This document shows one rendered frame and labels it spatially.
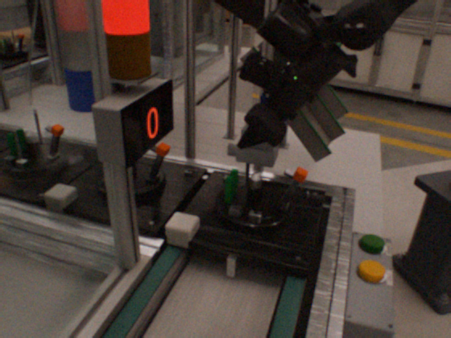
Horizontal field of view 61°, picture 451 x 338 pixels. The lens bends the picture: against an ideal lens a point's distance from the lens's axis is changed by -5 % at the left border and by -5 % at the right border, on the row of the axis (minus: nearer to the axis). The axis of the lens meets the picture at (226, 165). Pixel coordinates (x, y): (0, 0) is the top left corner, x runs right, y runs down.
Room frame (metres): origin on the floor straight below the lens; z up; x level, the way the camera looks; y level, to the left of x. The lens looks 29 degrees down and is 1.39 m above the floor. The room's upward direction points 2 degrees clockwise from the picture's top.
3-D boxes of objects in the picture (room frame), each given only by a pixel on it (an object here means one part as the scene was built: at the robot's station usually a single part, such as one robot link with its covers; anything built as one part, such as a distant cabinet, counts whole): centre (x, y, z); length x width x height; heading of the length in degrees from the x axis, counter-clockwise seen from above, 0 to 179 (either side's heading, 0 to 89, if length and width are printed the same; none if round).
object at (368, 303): (0.45, -0.23, 0.93); 0.21 x 0.07 x 0.06; 163
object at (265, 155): (0.60, -0.04, 1.11); 0.08 x 0.04 x 0.07; 73
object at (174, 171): (0.67, 0.19, 1.01); 0.24 x 0.24 x 0.13; 73
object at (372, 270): (0.45, -0.23, 0.96); 0.04 x 0.04 x 0.02
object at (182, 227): (0.53, 0.07, 0.97); 0.05 x 0.05 x 0.04; 73
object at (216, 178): (0.60, -0.05, 0.96); 0.24 x 0.24 x 0.02; 73
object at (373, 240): (0.52, -0.25, 0.96); 0.04 x 0.04 x 0.02
